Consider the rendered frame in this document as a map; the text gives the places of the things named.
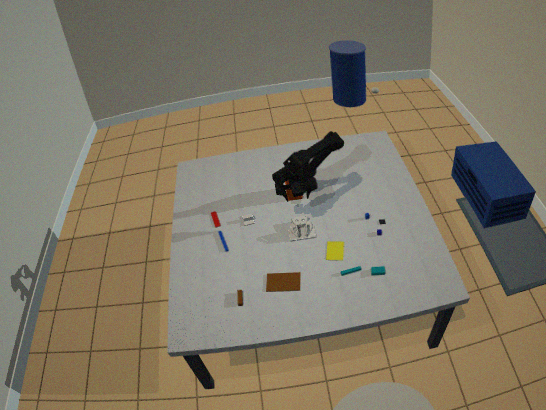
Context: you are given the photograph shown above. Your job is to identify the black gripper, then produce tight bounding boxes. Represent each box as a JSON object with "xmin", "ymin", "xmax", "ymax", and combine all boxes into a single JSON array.
[{"xmin": 275, "ymin": 175, "xmax": 318, "ymax": 202}]

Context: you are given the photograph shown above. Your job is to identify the teal flat bar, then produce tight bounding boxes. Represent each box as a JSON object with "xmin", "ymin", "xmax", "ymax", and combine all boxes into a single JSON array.
[{"xmin": 341, "ymin": 266, "xmax": 362, "ymax": 276}]

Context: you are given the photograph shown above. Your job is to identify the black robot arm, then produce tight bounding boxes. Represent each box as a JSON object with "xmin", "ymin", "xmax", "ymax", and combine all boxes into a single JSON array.
[{"xmin": 272, "ymin": 131, "xmax": 344, "ymax": 197}]

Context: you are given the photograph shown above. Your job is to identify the red flat bar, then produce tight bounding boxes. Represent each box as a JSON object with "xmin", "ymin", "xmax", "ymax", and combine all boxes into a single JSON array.
[{"xmin": 211, "ymin": 211, "xmax": 221, "ymax": 228}]

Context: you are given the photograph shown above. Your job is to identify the yellow square plate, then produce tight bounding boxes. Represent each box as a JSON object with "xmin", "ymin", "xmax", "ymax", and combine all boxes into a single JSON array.
[{"xmin": 326, "ymin": 241, "xmax": 344, "ymax": 261}]

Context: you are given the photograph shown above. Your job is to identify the teal rectangular block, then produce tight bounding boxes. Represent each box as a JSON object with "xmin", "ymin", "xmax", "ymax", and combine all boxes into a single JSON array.
[{"xmin": 371, "ymin": 267, "xmax": 386, "ymax": 276}]

